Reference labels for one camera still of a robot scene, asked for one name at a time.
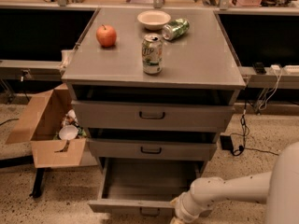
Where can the brown cardboard box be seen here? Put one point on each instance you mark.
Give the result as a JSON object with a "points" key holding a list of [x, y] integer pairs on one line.
{"points": [[39, 122]]}

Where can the lying green soda can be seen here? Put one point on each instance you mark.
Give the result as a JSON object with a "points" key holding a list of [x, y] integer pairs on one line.
{"points": [[175, 29]]}

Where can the white cup in box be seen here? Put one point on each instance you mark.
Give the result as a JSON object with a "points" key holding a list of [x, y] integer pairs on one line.
{"points": [[68, 132]]}

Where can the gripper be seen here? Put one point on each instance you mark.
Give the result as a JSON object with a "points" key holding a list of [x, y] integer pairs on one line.
{"points": [[181, 207]]}

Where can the upright green soda can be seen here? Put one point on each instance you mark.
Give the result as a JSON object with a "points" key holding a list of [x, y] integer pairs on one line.
{"points": [[152, 49]]}

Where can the red apple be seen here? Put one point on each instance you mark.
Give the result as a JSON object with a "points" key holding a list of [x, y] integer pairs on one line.
{"points": [[106, 35]]}

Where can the white ceramic bowl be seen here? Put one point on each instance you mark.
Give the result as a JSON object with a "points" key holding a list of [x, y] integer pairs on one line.
{"points": [[154, 20]]}

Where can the black table leg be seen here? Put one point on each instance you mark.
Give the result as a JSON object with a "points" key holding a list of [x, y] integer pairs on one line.
{"points": [[38, 184]]}

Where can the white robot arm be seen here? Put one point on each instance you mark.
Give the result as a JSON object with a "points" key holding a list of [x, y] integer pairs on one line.
{"points": [[277, 189]]}

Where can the grey top drawer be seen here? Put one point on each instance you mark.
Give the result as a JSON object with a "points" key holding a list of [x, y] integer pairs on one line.
{"points": [[156, 117]]}

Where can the grey bottom drawer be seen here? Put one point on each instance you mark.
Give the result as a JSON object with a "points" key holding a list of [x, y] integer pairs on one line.
{"points": [[143, 187]]}

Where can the white power strip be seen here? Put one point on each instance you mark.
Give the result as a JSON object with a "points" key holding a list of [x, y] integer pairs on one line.
{"points": [[287, 69]]}

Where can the grey middle drawer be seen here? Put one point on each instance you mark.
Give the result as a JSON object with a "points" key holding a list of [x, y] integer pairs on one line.
{"points": [[152, 150]]}

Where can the grey drawer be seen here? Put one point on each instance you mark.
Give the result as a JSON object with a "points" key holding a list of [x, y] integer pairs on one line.
{"points": [[152, 150], [156, 117], [143, 187]]}

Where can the grey metal drawer cabinet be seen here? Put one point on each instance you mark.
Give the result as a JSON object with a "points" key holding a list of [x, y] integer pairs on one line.
{"points": [[198, 69]]}

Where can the black power adapter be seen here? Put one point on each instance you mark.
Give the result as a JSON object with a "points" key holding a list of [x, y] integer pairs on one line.
{"points": [[226, 143]]}

